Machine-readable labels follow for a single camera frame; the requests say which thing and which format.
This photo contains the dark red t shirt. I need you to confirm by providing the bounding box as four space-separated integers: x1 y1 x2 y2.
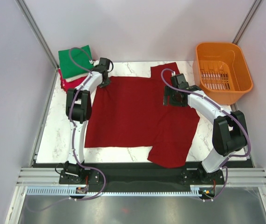
85 63 200 168

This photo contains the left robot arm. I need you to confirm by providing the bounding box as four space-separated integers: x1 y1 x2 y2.
60 57 114 183

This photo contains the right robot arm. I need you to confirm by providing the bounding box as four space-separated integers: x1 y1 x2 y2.
161 69 251 184

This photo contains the green folded t shirt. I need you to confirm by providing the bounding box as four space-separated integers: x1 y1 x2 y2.
58 45 92 71

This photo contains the white folded t shirt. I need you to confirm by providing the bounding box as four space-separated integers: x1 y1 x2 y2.
61 60 94 83

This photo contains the pink red folded t shirt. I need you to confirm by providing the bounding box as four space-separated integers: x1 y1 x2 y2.
58 69 88 92

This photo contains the orange plastic basket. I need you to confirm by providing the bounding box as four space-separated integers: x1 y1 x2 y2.
192 42 253 105

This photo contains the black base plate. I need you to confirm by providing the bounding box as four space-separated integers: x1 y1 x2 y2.
59 162 225 191

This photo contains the white slotted cable duct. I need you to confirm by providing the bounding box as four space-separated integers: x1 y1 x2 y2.
26 185 215 197

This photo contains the left aluminium frame post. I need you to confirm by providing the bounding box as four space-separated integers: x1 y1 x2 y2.
16 0 60 70

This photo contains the aluminium frame post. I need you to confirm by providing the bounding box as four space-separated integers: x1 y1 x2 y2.
232 0 263 45
16 0 60 70

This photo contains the right aluminium frame post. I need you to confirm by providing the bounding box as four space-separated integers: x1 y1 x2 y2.
232 0 263 45

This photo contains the aluminium rail profile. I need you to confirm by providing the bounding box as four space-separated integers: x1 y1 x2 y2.
16 168 266 187

